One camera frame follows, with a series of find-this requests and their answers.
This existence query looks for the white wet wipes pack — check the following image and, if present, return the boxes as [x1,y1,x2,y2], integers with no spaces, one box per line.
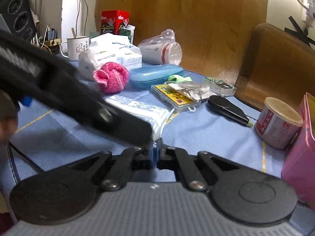
[105,95,175,141]

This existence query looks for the green patterned tissue pack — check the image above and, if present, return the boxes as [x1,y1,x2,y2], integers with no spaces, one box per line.
[204,77,236,97]

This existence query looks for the pink knitted soft ball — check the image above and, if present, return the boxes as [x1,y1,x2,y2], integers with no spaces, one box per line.
[92,62,129,94]

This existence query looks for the green soft cloth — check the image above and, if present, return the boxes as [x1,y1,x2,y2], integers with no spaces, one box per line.
[167,75,192,82]

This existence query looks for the person's left hand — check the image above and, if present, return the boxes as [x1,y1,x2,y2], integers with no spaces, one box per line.
[0,90,20,151]

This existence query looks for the white enamel mug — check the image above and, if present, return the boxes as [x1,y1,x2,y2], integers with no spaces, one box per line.
[60,36,90,61]

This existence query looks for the yellow label clear card case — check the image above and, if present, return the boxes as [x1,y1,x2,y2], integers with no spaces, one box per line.
[151,84,201,113]

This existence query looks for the blue plastic glasses case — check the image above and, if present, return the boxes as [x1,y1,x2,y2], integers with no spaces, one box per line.
[128,65,184,89]

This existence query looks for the pink open box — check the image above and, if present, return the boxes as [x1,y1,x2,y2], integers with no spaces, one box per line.
[281,93,315,209]

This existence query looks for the clear bag with keyring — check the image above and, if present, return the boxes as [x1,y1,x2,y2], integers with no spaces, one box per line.
[166,82,216,102]

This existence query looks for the round food can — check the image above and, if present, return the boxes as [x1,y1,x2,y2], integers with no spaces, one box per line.
[254,97,303,150]

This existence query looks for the large white tissue pack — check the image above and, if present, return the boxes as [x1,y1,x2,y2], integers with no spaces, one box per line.
[78,33,142,80]

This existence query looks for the paper cups in plastic bag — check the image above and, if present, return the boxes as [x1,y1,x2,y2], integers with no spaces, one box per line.
[138,29,183,65]

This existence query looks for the black oval device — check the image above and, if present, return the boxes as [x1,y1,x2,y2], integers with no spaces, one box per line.
[208,95,253,128]

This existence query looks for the red tin box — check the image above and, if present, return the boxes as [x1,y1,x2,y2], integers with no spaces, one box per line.
[100,10,130,35]

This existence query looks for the small green white carton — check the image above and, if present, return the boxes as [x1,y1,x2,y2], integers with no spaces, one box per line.
[119,25,136,44]

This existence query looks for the brown seat cushion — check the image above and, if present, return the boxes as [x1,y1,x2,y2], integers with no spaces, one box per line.
[235,23,314,110]

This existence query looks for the black cable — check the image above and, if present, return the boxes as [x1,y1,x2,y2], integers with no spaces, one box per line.
[6,141,45,185]

